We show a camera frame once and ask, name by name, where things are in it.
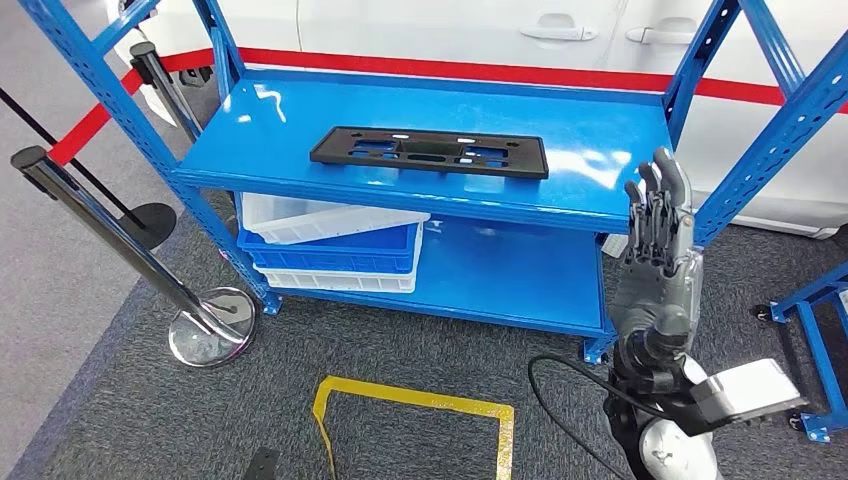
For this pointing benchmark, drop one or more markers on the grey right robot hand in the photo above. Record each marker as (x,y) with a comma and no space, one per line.
(656,291)

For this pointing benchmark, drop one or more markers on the black plastic panel part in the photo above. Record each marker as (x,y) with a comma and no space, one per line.
(530,162)

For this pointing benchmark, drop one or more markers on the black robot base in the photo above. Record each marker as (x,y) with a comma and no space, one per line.
(263,466)

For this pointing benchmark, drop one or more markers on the blue metal shelf rack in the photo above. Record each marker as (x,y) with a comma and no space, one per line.
(298,132)

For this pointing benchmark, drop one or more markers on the white ribbed plastic crate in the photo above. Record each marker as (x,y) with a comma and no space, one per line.
(615,246)

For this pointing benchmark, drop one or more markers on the blue wheeled metal rack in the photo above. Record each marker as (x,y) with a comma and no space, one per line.
(821,361)

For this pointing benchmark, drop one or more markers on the yellow floor tape square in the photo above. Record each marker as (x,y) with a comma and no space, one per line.
(411,397)

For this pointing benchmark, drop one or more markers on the red barrier belt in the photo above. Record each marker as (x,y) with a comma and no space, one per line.
(464,69)
(86,126)

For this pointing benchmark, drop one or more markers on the white plastic bin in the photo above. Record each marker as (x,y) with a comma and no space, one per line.
(331,281)

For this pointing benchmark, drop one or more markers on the blue plastic bin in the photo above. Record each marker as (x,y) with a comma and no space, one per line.
(331,260)

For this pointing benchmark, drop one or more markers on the white car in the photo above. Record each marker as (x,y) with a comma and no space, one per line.
(430,26)

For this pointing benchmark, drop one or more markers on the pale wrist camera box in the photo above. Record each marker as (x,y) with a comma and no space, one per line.
(748,394)

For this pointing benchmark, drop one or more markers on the black stanchion post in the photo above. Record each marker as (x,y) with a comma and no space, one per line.
(156,225)

